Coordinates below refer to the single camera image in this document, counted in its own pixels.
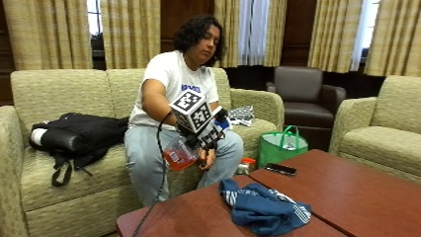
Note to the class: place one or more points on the beige patterned armchair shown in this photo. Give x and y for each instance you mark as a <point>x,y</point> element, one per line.
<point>386,131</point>

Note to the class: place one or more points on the black and white patterned cloth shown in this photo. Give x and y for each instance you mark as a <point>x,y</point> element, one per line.
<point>242,115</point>

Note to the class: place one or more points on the dark brown leather armchair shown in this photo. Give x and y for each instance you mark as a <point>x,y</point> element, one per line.
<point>307,102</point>

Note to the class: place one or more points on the beige patterned sofa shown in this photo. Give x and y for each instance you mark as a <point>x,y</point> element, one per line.
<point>75,138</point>

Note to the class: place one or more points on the white sheer curtain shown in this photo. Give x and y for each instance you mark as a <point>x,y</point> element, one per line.
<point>254,33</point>

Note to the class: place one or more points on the blue cloth with white stripes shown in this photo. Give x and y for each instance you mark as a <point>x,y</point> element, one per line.
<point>263,209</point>

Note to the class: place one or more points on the clear bottle with orange liquid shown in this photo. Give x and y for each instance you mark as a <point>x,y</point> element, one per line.
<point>179,157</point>

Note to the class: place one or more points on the beige curtain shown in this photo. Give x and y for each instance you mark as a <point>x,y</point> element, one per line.
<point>395,39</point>
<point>131,33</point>
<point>49,33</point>
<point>335,36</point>
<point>277,33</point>
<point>229,29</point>

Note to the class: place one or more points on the black backpack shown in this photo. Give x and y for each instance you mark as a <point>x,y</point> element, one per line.
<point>82,135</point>

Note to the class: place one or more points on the black phone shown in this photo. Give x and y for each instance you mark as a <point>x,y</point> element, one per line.
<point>281,169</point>

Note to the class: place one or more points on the white cube with black markers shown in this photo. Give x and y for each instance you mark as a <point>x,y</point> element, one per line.
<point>193,112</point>

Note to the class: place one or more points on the spray bottle with orange cap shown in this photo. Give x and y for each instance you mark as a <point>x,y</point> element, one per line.
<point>246,166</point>

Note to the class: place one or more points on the green tote bag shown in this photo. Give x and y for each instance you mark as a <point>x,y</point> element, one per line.
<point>277,149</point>

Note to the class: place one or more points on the white bottle in backpack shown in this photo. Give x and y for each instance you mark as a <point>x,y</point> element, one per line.
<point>39,136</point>

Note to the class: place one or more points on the the person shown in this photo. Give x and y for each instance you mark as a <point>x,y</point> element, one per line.
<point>175,75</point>

